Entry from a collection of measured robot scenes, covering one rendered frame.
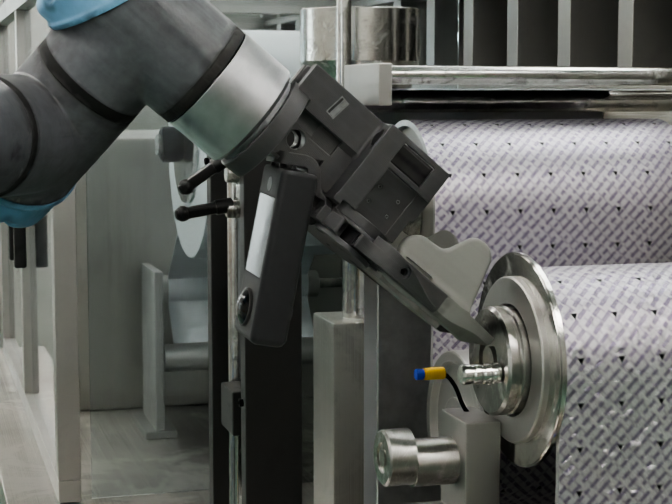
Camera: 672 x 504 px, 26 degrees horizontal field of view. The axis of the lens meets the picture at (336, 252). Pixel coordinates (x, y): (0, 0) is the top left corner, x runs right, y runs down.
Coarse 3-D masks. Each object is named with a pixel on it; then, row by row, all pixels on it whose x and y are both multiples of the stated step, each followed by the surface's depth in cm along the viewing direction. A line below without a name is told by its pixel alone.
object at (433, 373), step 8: (424, 368) 105; (432, 368) 105; (440, 368) 105; (416, 376) 105; (424, 376) 105; (432, 376) 105; (440, 376) 105; (448, 376) 105; (456, 384) 105; (456, 392) 105; (464, 408) 105
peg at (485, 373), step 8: (464, 368) 97; (472, 368) 97; (480, 368) 97; (488, 368) 97; (496, 368) 97; (464, 376) 97; (472, 376) 97; (480, 376) 97; (488, 376) 97; (496, 376) 97; (464, 384) 97
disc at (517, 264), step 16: (512, 256) 100; (528, 256) 98; (496, 272) 103; (512, 272) 100; (528, 272) 98; (544, 288) 95; (480, 304) 106; (544, 304) 95; (544, 320) 95; (560, 320) 94; (560, 336) 94; (560, 352) 93; (560, 368) 93; (560, 384) 93; (560, 400) 94; (544, 416) 96; (560, 416) 94; (544, 432) 96; (512, 448) 101; (528, 448) 99; (544, 448) 96; (528, 464) 99
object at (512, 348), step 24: (480, 312) 101; (504, 312) 98; (504, 336) 97; (480, 360) 101; (504, 360) 97; (528, 360) 97; (480, 384) 101; (504, 384) 97; (528, 384) 97; (504, 408) 98
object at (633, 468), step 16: (624, 448) 96; (640, 448) 97; (656, 448) 97; (560, 464) 95; (576, 464) 95; (592, 464) 96; (608, 464) 96; (624, 464) 96; (640, 464) 97; (656, 464) 97; (560, 480) 95; (576, 480) 96; (592, 480) 96; (608, 480) 96; (624, 480) 97; (640, 480) 97; (656, 480) 97; (560, 496) 95; (576, 496) 96; (592, 496) 96; (608, 496) 96; (624, 496) 97; (640, 496) 97; (656, 496) 97
